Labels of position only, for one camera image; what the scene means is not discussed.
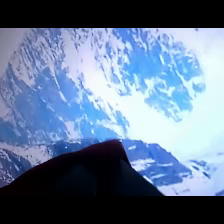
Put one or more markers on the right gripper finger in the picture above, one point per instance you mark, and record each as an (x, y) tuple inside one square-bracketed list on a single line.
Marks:
[(136, 183)]

